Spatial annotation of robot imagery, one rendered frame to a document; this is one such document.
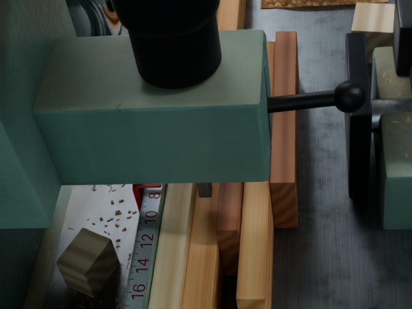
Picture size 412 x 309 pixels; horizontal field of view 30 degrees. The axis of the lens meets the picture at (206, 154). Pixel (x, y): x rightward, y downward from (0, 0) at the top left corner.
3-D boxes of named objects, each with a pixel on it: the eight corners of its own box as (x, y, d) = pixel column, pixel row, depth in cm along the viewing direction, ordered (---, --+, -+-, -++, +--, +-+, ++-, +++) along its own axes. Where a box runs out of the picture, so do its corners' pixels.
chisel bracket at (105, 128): (271, 199, 49) (262, 103, 43) (61, 202, 51) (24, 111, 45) (274, 118, 54) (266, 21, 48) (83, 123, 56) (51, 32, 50)
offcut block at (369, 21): (400, 65, 69) (403, 33, 66) (350, 62, 70) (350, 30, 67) (403, 37, 71) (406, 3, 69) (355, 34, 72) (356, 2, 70)
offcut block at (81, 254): (65, 286, 69) (54, 262, 67) (92, 251, 72) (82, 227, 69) (94, 298, 68) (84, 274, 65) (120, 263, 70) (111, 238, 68)
